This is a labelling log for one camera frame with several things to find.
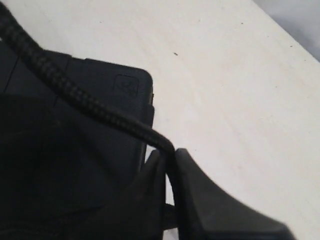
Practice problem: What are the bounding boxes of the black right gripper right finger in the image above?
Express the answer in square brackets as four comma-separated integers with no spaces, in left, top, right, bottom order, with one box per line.
[174,148,295,240]

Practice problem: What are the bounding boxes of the black braided rope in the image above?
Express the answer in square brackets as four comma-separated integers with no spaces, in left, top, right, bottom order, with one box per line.
[0,0,183,240]

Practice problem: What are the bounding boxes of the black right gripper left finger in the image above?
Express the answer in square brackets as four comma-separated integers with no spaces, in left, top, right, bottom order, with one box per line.
[94,150,166,240]

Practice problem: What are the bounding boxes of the white backdrop curtain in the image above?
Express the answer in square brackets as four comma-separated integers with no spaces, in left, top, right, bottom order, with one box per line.
[255,0,320,60]

